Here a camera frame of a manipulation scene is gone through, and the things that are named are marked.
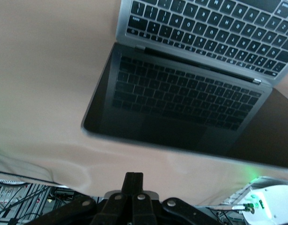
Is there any metal equipment rack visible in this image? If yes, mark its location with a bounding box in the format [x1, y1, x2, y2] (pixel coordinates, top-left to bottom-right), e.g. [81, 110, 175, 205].
[0, 180, 76, 225]

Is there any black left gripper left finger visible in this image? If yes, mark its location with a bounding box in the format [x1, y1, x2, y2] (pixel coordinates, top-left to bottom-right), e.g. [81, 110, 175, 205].
[50, 172, 135, 225]

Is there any long black table cable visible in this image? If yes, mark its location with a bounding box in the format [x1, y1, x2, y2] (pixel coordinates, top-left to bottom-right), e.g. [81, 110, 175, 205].
[0, 170, 68, 188]

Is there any grey laptop with black keyboard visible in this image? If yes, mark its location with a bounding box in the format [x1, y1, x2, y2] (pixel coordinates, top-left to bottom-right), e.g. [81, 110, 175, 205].
[81, 0, 288, 171]

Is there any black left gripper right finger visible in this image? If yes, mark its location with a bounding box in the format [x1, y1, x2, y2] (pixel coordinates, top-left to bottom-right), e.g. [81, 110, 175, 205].
[132, 172, 217, 225]

